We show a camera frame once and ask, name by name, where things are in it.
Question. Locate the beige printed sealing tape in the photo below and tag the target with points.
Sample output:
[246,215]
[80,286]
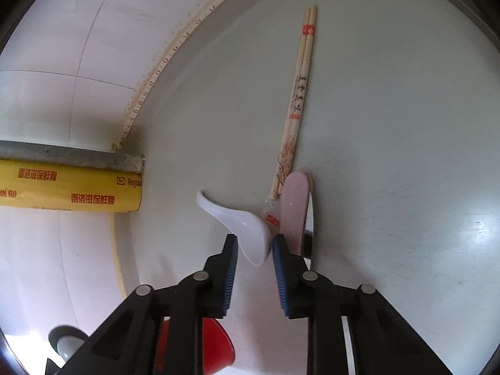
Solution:
[154,72]

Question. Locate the yellow cling wrap roll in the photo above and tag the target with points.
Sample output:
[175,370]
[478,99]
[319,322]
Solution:
[70,187]

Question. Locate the red utensil canister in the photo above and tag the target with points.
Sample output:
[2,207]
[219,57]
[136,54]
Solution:
[218,343]

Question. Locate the wooden chopsticks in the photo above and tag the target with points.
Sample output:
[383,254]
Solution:
[273,220]

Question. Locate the grey pipe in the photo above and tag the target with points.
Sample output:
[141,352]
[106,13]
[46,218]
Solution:
[58,154]

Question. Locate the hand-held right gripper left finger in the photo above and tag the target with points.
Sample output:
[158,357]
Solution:
[230,273]

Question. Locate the white ceramic soup spoon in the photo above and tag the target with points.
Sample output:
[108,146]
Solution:
[250,234]

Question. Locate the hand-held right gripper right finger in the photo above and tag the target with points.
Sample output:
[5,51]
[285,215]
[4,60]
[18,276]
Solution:
[281,277]

